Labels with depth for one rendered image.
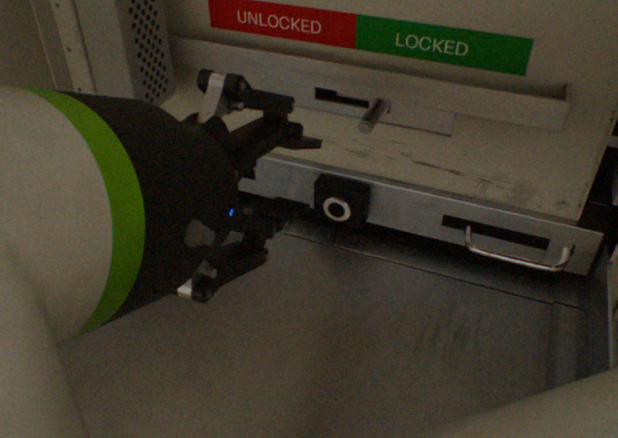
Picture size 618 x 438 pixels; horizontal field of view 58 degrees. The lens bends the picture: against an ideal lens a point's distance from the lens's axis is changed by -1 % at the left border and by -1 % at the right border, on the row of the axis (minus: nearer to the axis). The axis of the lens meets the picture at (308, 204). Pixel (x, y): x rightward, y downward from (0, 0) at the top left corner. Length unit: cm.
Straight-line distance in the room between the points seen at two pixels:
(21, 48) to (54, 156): 56
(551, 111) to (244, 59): 29
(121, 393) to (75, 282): 38
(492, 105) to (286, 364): 30
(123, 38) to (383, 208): 32
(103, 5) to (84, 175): 39
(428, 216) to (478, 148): 10
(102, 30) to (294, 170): 25
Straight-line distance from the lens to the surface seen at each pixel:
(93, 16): 57
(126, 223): 19
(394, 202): 63
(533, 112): 52
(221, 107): 32
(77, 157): 18
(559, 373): 58
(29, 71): 73
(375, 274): 63
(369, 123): 54
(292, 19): 58
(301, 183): 66
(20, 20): 72
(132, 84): 58
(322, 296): 60
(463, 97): 52
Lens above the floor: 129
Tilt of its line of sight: 38 degrees down
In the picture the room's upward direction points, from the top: straight up
